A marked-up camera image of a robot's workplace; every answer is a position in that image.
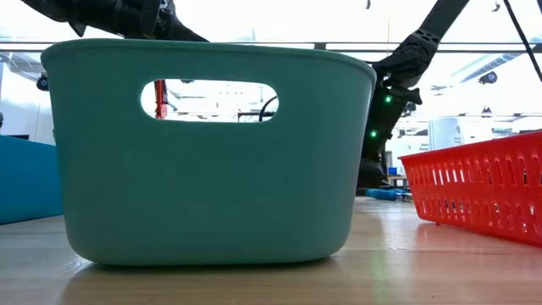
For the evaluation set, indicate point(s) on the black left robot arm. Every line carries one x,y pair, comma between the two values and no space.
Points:
127,17

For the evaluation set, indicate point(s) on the white background panel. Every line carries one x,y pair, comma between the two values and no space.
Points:
444,133

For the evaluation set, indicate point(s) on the dark blue plastic bin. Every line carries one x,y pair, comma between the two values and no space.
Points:
25,178

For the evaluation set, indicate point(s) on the black ceiling-hung device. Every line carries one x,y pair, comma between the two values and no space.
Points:
488,77
411,109
42,82

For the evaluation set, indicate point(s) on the red perforated plastic basket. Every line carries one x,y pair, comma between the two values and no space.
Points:
474,148

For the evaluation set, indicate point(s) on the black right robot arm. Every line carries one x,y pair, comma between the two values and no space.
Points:
423,42

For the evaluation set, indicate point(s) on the black background equipment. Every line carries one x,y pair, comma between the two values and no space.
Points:
370,175

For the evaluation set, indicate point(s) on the green plastic bin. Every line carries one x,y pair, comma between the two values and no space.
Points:
211,190

